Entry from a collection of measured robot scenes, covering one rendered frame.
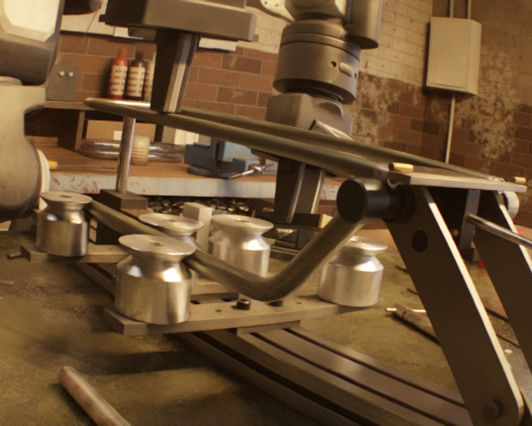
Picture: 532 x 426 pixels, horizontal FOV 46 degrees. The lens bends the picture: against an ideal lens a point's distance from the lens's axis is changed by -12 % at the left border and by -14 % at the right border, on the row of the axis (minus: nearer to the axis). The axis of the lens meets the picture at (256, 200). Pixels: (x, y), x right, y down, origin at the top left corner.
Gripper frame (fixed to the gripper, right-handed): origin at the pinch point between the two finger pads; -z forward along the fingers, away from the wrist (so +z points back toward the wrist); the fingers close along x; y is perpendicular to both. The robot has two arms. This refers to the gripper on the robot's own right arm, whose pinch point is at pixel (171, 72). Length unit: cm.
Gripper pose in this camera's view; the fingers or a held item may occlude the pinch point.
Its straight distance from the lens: 51.1
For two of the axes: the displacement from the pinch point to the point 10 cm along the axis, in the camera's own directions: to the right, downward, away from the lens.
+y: 5.9, 2.1, -7.8
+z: 1.5, -9.8, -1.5
